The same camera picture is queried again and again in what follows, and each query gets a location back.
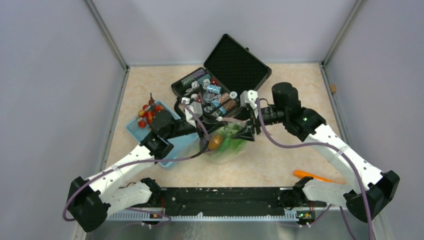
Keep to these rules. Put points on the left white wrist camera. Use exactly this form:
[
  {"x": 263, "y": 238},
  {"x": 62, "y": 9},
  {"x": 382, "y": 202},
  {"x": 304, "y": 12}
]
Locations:
[{"x": 193, "y": 111}]

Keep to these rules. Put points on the light blue plastic basket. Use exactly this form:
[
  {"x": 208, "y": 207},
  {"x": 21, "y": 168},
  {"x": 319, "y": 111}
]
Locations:
[{"x": 166, "y": 150}]

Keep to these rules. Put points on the white cable duct strip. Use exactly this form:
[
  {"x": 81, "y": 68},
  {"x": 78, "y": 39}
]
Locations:
[{"x": 129, "y": 215}]

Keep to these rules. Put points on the white single poker chip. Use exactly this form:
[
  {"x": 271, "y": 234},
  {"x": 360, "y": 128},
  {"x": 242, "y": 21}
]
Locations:
[{"x": 233, "y": 95}]

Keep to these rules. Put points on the clear zip top bag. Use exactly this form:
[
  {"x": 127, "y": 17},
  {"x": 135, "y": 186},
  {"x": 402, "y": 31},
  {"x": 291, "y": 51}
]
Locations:
[{"x": 216, "y": 158}]

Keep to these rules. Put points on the green napa cabbage toy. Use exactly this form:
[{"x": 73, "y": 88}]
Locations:
[{"x": 230, "y": 145}]

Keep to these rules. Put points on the clear round dealer button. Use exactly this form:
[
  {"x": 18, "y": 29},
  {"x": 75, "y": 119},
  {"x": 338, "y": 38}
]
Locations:
[{"x": 208, "y": 97}]

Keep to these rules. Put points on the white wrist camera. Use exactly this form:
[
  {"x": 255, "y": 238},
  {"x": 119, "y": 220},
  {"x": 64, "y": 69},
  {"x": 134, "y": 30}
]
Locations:
[
  {"x": 193, "y": 111},
  {"x": 248, "y": 98}
]

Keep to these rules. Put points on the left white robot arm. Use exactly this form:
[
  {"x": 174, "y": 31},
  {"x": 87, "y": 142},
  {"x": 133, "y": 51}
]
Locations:
[{"x": 91, "y": 200}]

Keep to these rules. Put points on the black poker chip case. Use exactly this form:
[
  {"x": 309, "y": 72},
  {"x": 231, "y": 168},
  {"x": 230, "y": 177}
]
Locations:
[{"x": 229, "y": 67}]

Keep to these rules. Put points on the red cherry tomato bunch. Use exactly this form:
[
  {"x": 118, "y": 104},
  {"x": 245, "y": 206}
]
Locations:
[{"x": 147, "y": 114}]

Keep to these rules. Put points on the orange marker pen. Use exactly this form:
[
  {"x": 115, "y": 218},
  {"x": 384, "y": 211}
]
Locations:
[{"x": 301, "y": 174}]

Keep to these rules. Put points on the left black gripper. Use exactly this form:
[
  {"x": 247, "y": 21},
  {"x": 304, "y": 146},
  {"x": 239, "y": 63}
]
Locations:
[{"x": 213, "y": 125}]

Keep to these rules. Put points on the red triangle dealer token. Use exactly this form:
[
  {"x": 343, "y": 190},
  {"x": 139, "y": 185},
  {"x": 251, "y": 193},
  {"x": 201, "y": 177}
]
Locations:
[{"x": 199, "y": 98}]

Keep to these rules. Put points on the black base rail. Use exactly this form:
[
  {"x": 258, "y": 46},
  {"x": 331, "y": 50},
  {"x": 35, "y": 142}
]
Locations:
[{"x": 228, "y": 201}]

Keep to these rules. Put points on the orange brown fruit toy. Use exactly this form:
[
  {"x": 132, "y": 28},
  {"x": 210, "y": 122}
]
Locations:
[{"x": 215, "y": 142}]

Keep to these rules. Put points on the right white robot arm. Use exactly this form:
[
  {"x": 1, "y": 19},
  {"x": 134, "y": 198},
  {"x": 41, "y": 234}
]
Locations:
[{"x": 367, "y": 190}]

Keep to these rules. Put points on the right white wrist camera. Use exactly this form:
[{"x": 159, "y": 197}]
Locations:
[{"x": 248, "y": 98}]

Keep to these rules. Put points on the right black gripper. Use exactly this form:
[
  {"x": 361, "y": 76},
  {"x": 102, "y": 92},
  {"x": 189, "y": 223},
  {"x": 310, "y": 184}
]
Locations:
[{"x": 247, "y": 133}]

